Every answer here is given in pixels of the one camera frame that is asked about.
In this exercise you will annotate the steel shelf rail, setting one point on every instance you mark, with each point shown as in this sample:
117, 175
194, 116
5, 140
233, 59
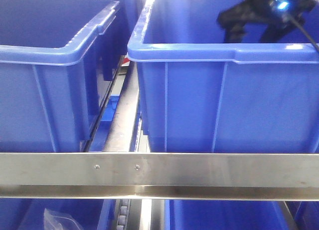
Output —
274, 177

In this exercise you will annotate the clear plastic bag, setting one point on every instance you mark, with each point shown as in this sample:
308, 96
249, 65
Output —
53, 220

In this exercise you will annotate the blue bin upper left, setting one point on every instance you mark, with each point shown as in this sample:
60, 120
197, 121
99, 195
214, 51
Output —
58, 59

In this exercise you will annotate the large blue bin upper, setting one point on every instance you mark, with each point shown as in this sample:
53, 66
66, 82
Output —
200, 94

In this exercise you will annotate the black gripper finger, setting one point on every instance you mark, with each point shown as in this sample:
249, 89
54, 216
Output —
234, 19
276, 30

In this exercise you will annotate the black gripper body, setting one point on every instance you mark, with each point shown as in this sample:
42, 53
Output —
276, 11

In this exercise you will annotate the blue bin lower middle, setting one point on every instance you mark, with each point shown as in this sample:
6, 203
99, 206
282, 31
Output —
223, 215

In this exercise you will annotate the blue bin lower left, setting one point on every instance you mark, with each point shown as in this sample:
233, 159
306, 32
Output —
27, 214

